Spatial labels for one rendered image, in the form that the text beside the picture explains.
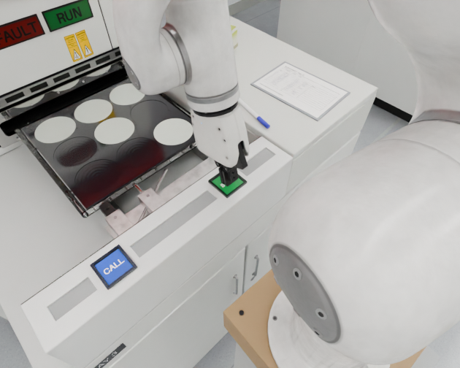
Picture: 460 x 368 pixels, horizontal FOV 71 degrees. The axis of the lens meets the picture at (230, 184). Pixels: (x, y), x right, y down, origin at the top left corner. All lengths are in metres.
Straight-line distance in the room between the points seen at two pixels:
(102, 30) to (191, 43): 0.61
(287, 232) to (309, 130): 0.59
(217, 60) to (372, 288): 0.37
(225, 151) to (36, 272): 0.49
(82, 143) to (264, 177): 0.47
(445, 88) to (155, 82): 0.31
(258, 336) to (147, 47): 0.45
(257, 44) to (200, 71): 0.61
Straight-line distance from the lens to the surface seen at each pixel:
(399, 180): 0.20
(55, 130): 0.96
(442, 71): 0.25
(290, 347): 0.57
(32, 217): 0.90
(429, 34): 0.20
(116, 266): 0.58
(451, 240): 0.19
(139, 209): 0.74
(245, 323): 0.58
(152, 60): 0.42
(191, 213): 0.62
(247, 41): 1.08
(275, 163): 0.69
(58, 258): 0.81
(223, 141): 0.52
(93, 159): 0.84
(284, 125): 0.77
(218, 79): 0.48
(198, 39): 0.45
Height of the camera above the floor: 1.47
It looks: 52 degrees down
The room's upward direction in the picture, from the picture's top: straight up
